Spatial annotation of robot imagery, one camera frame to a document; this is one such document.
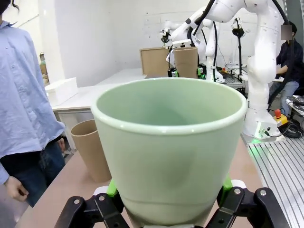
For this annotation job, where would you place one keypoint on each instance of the aluminium profile platform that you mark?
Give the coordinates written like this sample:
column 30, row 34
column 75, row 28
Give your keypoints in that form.
column 285, row 178

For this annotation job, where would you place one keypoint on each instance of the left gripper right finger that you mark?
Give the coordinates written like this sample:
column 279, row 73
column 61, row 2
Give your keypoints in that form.
column 240, row 204

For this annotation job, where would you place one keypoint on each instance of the seated person in dark clothes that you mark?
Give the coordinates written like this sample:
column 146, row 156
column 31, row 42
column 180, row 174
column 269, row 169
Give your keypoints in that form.
column 294, row 59

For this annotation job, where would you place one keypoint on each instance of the person's left forearm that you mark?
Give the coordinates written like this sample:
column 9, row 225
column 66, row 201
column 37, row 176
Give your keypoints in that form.
column 53, row 133

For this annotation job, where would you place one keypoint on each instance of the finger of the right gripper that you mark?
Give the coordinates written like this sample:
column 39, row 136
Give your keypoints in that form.
column 173, row 73
column 201, row 72

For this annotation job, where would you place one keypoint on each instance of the white plastic basket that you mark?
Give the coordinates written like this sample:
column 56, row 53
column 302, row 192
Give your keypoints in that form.
column 61, row 92

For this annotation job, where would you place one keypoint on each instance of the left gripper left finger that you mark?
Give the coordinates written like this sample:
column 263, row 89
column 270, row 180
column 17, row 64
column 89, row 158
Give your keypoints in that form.
column 78, row 211

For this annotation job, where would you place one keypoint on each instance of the cardboard box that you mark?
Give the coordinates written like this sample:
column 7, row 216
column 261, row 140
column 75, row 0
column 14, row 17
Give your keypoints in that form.
column 154, row 61

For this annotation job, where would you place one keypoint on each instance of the person's left hand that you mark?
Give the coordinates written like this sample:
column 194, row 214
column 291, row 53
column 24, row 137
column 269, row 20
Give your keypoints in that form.
column 61, row 145

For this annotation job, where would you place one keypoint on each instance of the red emergency stop button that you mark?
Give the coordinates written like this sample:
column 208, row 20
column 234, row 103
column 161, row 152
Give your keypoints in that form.
column 279, row 113

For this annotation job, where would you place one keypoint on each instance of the person's right hand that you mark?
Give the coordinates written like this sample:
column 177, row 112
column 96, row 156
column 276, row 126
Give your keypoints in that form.
column 16, row 190

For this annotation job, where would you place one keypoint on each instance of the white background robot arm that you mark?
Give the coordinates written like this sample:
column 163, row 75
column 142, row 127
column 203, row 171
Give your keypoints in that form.
column 211, row 52

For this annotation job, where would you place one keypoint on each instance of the white side table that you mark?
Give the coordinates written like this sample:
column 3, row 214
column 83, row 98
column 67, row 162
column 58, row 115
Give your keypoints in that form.
column 85, row 92

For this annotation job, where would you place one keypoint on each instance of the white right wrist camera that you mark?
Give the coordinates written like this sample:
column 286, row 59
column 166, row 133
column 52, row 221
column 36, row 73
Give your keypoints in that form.
column 181, row 43

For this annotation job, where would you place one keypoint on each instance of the grey bench device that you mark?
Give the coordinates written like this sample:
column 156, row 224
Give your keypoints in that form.
column 297, row 102

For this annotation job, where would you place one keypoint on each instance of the brown cup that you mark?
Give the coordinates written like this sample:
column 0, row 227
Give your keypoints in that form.
column 186, row 61
column 90, row 156

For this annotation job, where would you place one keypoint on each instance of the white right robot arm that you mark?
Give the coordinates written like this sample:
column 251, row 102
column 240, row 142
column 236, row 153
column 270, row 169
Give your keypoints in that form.
column 261, row 71

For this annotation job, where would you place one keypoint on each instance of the black lamp stand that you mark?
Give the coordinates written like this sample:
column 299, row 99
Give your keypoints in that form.
column 239, row 32

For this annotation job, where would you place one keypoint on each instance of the light green plastic cup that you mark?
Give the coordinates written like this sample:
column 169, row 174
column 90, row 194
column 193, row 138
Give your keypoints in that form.
column 166, row 166

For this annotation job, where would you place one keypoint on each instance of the person in blue shirt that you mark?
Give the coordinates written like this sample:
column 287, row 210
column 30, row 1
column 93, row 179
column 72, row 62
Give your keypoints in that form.
column 21, row 95

